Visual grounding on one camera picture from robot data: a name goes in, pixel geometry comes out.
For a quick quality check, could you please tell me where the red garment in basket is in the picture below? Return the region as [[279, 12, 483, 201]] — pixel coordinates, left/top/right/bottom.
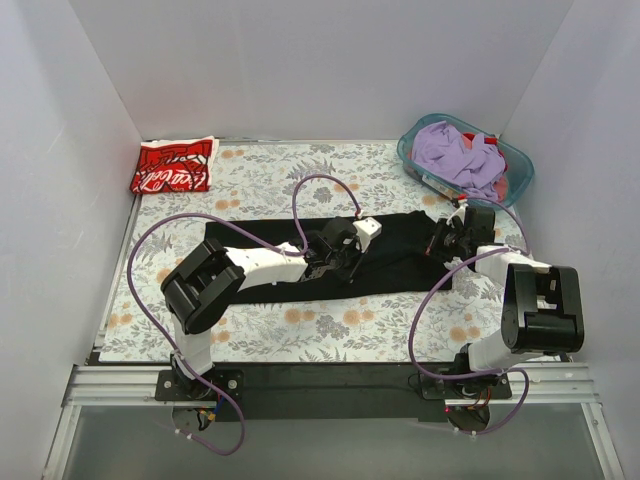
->
[[461, 132, 508, 202]]

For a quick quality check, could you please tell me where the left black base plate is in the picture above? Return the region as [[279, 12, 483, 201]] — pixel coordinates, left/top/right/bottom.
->
[[154, 369, 244, 401]]

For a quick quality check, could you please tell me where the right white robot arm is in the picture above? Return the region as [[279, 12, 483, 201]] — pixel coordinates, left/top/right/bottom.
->
[[426, 200, 585, 398]]

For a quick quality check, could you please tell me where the black t-shirt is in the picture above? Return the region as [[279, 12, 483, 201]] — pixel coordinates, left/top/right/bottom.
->
[[205, 210, 448, 304]]

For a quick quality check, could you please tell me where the lilac t-shirt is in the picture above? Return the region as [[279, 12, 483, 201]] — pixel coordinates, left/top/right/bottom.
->
[[412, 121, 506, 201]]

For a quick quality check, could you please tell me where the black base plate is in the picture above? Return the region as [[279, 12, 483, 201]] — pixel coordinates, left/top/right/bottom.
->
[[418, 373, 512, 401], [154, 369, 244, 401]]

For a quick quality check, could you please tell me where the teal plastic basket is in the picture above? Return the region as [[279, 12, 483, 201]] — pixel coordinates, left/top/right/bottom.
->
[[396, 113, 535, 207]]

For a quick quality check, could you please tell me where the floral table mat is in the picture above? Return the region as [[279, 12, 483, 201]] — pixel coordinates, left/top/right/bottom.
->
[[99, 143, 503, 363]]

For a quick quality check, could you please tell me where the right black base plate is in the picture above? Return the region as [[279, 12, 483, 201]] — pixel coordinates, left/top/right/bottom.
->
[[418, 373, 512, 401]]

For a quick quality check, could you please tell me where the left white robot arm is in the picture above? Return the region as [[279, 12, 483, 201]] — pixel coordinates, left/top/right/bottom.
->
[[161, 217, 382, 400]]

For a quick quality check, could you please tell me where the folded red Coca-Cola shirt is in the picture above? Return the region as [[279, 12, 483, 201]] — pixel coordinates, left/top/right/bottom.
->
[[130, 136, 219, 195]]

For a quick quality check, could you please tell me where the aluminium mounting rail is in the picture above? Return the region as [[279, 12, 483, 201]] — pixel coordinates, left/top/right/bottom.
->
[[62, 362, 600, 407]]

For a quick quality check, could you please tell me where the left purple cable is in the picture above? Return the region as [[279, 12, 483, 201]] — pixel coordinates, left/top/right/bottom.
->
[[127, 173, 364, 456]]

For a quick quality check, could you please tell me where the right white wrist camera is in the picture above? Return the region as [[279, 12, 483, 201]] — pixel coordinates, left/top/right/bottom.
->
[[446, 195, 468, 228]]

